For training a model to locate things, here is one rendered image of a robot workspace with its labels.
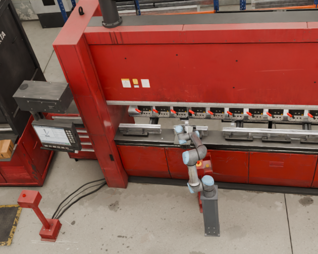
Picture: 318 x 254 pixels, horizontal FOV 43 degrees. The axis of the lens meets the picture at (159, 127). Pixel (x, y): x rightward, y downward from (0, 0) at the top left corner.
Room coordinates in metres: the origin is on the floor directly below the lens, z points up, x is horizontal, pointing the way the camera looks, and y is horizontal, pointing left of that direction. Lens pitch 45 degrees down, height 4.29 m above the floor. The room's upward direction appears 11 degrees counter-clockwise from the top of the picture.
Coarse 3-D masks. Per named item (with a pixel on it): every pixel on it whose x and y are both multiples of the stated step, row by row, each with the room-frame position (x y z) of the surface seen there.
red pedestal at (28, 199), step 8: (24, 192) 2.85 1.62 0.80; (32, 192) 2.83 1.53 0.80; (24, 200) 2.74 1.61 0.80; (32, 200) 2.72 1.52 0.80; (40, 200) 2.79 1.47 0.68; (32, 208) 2.70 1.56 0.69; (40, 216) 2.76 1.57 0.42; (48, 224) 2.79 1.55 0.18; (56, 224) 2.81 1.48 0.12; (40, 232) 2.74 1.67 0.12; (48, 232) 2.72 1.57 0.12; (56, 232) 2.74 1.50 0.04; (48, 240) 2.67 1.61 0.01
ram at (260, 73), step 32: (96, 64) 3.41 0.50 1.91; (128, 64) 3.30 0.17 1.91; (160, 64) 3.19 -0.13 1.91; (192, 64) 3.09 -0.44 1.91; (224, 64) 2.99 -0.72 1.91; (256, 64) 2.90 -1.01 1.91; (288, 64) 2.81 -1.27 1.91; (128, 96) 3.33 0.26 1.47; (160, 96) 3.21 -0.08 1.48; (192, 96) 3.10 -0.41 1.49; (224, 96) 3.00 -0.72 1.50; (256, 96) 2.89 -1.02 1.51; (288, 96) 2.79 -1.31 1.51
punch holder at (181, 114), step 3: (174, 108) 3.17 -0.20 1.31; (177, 108) 3.16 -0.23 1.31; (180, 108) 3.15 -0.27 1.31; (183, 108) 3.14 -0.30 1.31; (186, 108) 3.12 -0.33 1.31; (177, 111) 3.16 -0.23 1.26; (180, 111) 3.15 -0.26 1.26; (183, 111) 3.14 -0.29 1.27; (186, 111) 3.13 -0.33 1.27; (174, 114) 3.17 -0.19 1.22; (180, 114) 3.15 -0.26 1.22; (183, 114) 3.13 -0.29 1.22; (186, 114) 3.12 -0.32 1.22
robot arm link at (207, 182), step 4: (204, 176) 2.42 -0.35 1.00; (208, 176) 2.41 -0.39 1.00; (200, 180) 2.39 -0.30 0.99; (204, 180) 2.37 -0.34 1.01; (208, 180) 2.36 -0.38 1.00; (212, 180) 2.36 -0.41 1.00; (204, 184) 2.34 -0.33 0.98; (208, 184) 2.33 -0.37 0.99; (212, 184) 2.33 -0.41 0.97; (204, 188) 2.32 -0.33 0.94; (208, 188) 2.33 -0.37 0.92; (212, 188) 2.33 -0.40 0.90
